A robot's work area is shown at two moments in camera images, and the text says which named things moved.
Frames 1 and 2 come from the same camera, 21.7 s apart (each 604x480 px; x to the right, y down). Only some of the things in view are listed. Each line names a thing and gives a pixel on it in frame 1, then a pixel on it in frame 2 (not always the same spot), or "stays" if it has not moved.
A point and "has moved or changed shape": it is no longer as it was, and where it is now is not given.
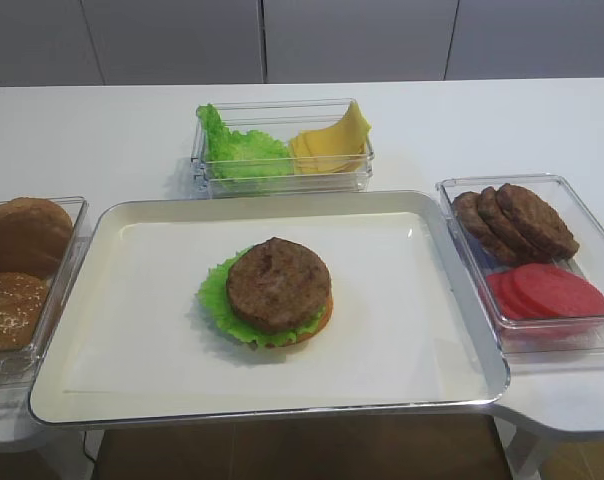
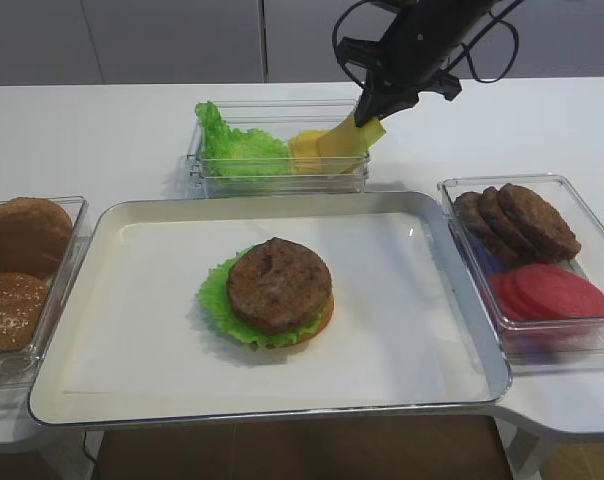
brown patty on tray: x=279 y=285 stays
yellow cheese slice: x=346 y=137 has moved or changed shape
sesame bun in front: x=12 y=303 stays
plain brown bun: x=25 y=235 stays
